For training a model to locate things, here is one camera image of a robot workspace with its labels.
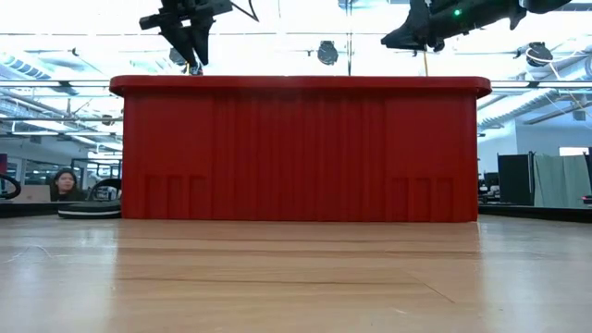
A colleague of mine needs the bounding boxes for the person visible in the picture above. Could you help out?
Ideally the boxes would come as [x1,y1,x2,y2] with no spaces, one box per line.
[49,167,88,203]

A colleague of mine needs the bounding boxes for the grey green cloth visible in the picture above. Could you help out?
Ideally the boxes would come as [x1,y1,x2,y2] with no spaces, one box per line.
[532,153,592,208]

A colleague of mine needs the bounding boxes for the black panel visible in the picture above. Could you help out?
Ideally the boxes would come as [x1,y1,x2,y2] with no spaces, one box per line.
[497,153,534,207]

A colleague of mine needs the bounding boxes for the black curved cable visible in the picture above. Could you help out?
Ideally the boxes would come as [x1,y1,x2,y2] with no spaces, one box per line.
[0,173,22,201]

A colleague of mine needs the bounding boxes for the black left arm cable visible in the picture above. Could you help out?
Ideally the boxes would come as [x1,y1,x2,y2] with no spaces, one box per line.
[229,0,260,23]

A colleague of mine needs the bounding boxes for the black aluminium frame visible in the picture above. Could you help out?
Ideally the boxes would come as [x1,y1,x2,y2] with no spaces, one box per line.
[477,203,592,224]
[0,201,61,219]

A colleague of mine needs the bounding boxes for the black hanging cable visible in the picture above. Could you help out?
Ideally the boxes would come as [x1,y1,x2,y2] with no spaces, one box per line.
[346,0,353,78]

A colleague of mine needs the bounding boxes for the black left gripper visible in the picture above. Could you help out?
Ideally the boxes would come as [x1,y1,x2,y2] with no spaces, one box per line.
[138,0,234,67]

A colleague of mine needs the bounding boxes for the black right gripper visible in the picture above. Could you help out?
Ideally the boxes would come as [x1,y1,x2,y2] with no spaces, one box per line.
[381,0,528,52]

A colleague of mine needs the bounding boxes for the beige laptop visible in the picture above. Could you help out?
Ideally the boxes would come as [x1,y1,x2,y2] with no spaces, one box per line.
[12,184,52,204]

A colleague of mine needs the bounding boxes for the black flip-flop sandal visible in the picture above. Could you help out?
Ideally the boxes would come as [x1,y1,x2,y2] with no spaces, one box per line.
[56,178,123,220]

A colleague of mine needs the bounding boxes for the black round ceiling fixture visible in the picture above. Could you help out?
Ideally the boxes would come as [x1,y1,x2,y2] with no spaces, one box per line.
[316,40,340,67]
[525,41,555,68]

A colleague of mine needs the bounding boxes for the red plastic bin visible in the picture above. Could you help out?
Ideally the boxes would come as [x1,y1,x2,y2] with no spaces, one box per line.
[108,75,493,224]

